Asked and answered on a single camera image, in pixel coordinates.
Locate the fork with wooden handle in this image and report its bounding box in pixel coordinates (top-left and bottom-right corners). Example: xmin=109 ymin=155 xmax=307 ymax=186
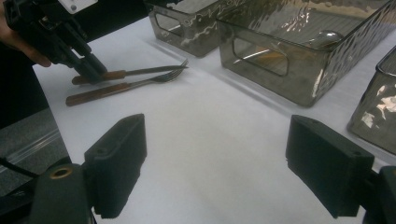
xmin=64 ymin=59 xmax=190 ymax=107

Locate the smoky transparent plastic bin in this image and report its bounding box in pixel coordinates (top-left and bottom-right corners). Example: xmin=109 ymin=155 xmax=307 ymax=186
xmin=148 ymin=0 xmax=226 ymax=59
xmin=217 ymin=0 xmax=396 ymax=108
xmin=346 ymin=46 xmax=396 ymax=156

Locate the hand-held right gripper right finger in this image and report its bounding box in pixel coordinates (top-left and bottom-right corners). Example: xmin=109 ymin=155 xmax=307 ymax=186
xmin=285 ymin=114 xmax=375 ymax=219

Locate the white table cover sheet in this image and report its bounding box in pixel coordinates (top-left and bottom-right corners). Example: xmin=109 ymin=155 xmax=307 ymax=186
xmin=32 ymin=15 xmax=396 ymax=224

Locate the knife with wooden handle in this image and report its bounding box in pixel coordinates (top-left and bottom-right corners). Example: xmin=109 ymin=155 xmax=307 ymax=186
xmin=71 ymin=63 xmax=188 ymax=86

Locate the amber plastic spoon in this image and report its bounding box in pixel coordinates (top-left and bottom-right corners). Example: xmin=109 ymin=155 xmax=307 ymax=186
xmin=255 ymin=50 xmax=289 ymax=71

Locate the metal spoon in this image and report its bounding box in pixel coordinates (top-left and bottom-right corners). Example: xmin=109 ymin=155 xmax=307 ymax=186
xmin=242 ymin=29 xmax=345 ymax=62

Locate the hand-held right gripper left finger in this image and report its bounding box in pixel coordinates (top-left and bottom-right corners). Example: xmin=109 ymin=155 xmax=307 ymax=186
xmin=83 ymin=113 xmax=148 ymax=219

